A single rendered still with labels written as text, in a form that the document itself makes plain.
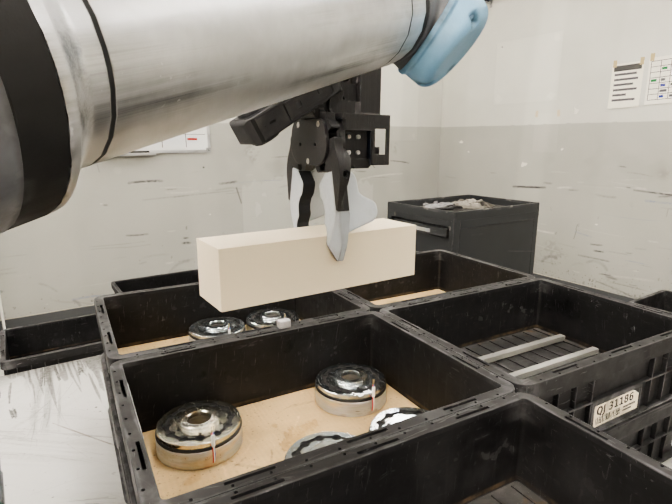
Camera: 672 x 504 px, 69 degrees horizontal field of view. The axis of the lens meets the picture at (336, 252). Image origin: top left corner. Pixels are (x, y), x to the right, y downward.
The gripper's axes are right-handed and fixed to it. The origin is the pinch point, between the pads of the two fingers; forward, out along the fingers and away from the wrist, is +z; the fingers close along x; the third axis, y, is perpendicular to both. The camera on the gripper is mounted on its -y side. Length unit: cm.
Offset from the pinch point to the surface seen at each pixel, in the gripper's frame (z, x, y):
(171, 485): 26.1, 4.3, -16.0
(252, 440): 26.0, 6.9, -5.1
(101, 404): 39, 52, -17
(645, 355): 17.0, -16.8, 42.3
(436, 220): 23, 110, 130
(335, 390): 22.6, 6.8, 7.4
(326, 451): 16.0, -12.1, -6.3
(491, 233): 30, 100, 156
